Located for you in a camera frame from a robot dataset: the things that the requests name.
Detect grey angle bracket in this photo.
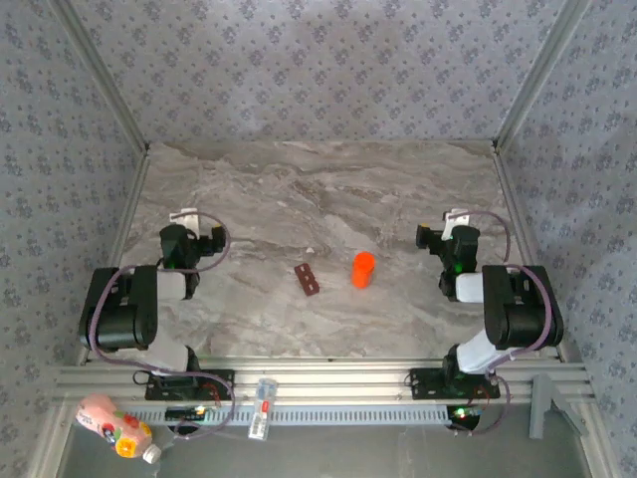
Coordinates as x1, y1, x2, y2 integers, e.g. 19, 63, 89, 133
530, 372, 591, 440

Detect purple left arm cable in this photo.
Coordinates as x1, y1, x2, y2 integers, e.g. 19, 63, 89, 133
87, 211, 238, 442

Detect aluminium side rail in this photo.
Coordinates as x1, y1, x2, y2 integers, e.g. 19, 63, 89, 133
492, 143, 571, 362
74, 146, 153, 367

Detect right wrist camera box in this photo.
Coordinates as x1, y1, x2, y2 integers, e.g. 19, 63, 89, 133
442, 208, 472, 241

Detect right circuit board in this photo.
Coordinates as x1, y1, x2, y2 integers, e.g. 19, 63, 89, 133
446, 405, 484, 434

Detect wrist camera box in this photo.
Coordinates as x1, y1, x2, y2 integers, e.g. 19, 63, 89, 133
442, 208, 472, 241
168, 208, 201, 238

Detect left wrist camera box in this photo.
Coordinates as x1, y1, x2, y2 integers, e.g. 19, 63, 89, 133
168, 208, 201, 238

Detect grey slotted cable duct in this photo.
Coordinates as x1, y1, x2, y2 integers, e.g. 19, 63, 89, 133
118, 403, 452, 428

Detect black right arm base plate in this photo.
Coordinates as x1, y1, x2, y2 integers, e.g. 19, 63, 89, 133
408, 366, 502, 400

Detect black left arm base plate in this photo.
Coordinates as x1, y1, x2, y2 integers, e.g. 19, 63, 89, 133
144, 367, 236, 402

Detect aluminium frame post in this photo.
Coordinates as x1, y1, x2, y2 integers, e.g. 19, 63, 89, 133
495, 0, 593, 151
49, 0, 151, 153

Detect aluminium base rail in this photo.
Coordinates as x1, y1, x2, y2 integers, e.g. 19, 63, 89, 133
52, 356, 596, 405

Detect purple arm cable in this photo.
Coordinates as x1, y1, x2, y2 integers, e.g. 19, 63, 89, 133
87, 211, 238, 442
450, 209, 556, 438

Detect brown pill organiser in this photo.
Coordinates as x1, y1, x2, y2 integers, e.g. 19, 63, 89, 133
293, 263, 322, 299

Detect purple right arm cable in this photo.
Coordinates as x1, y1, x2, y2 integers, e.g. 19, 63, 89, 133
450, 209, 556, 438

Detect left circuit board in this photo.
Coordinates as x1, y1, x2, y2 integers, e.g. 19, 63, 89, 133
164, 405, 220, 422

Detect circuit board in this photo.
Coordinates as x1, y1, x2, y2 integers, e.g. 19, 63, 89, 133
446, 405, 484, 434
164, 405, 220, 422

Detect pink drink bottle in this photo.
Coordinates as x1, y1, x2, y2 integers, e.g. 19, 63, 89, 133
74, 392, 163, 465

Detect clear labelled plastic tube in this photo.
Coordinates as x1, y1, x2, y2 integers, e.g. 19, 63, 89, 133
247, 376, 278, 442

